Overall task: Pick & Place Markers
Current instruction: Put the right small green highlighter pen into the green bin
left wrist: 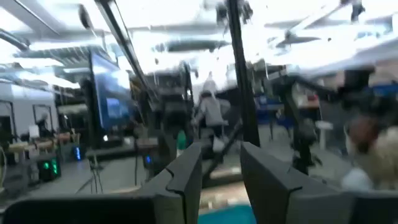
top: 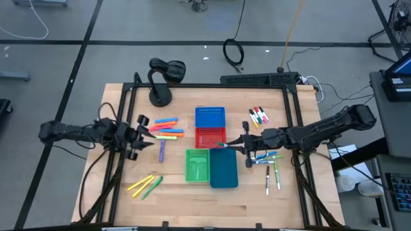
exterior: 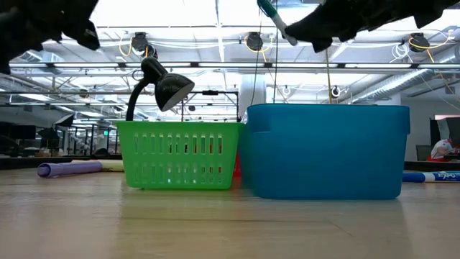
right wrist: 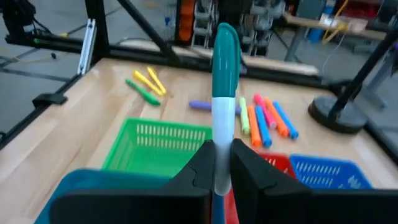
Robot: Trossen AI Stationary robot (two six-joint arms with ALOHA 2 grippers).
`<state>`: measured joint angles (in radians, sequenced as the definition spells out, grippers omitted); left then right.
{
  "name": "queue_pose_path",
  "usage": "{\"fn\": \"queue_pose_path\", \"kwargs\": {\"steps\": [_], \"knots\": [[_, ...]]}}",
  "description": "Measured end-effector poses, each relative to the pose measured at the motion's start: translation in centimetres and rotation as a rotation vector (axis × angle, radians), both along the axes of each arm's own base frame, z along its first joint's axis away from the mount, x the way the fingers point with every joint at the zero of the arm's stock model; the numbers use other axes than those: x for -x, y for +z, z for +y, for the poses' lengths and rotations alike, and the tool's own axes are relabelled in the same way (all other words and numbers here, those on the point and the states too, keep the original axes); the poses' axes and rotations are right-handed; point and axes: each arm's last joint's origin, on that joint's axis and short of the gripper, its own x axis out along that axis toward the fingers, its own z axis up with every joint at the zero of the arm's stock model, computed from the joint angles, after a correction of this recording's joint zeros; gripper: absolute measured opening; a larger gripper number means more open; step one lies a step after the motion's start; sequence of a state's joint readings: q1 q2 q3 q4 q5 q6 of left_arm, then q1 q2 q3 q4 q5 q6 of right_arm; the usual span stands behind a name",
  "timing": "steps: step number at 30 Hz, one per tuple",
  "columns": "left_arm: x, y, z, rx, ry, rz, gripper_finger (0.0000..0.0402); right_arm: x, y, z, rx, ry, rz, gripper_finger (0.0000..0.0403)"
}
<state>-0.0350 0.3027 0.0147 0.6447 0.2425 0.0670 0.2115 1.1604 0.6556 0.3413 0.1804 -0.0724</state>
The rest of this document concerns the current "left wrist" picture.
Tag person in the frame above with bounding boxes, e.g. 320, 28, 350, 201
340, 114, 398, 192
194, 79, 233, 153

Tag computer monitor blue screen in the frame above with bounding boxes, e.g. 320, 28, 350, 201
88, 51, 133, 133

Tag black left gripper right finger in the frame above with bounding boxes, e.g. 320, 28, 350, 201
241, 142, 303, 224

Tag computer tower green lights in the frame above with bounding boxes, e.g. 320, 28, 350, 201
36, 154, 62, 182

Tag wooden background table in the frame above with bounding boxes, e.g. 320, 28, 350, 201
7, 132, 80, 156

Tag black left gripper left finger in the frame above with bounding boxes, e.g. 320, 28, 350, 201
138, 142, 203, 224

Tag teal plastic bin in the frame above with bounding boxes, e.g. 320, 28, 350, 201
198, 203, 257, 224

